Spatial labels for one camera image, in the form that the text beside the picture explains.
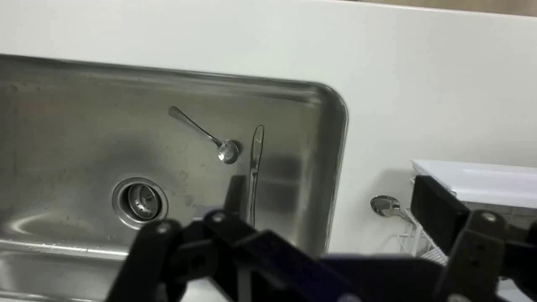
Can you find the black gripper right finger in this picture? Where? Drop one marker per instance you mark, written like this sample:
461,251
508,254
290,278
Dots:
488,249

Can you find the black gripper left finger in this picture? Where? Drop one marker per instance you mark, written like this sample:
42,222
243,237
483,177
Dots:
241,264

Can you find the silver metal spoon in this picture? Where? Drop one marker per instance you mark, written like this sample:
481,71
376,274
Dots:
226,150

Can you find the sink drain strainer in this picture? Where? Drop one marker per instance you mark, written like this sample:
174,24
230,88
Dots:
137,202

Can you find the stainless steel sink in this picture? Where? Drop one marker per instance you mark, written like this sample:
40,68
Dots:
70,132

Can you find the white dish rack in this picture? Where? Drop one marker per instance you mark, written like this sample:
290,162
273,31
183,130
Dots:
444,194

